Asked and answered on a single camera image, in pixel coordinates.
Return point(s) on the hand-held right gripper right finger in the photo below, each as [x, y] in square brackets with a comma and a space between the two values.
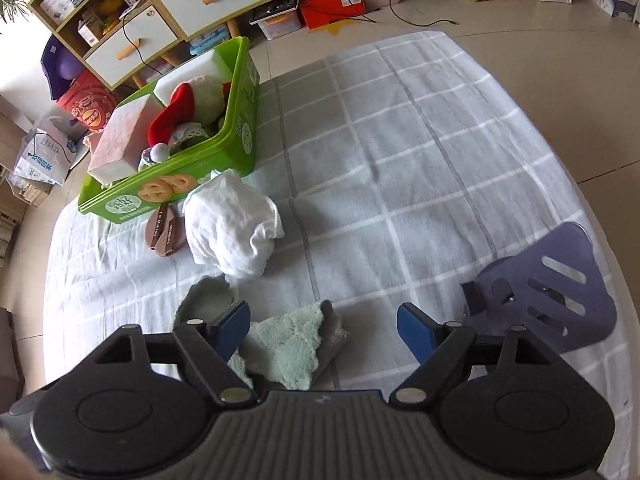
[415, 330]

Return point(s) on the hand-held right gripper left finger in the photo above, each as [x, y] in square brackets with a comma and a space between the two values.
[232, 327]

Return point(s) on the green fluffy towel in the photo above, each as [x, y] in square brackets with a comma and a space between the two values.
[290, 345]

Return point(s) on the white cloth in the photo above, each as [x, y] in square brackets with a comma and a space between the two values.
[230, 225]

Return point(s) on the green plastic storage box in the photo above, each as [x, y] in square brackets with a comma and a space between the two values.
[210, 160]

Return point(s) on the pink sponge block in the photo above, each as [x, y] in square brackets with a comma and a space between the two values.
[122, 145]

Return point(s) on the white sponge block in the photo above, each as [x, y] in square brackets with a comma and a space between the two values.
[180, 80]

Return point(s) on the purple slotted spatula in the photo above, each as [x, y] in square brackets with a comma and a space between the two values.
[550, 290]

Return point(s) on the grey checked blanket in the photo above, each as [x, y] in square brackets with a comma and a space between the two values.
[400, 160]

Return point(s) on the white paper bag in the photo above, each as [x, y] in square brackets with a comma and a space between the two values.
[42, 155]

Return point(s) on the red printed bucket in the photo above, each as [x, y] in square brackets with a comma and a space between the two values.
[87, 107]

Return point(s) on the blue lidded plastic bin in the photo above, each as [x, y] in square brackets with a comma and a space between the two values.
[210, 40]

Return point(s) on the red cardboard box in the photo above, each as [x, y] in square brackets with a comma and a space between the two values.
[332, 5]

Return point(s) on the green potted plant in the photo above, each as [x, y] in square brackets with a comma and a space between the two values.
[12, 0]

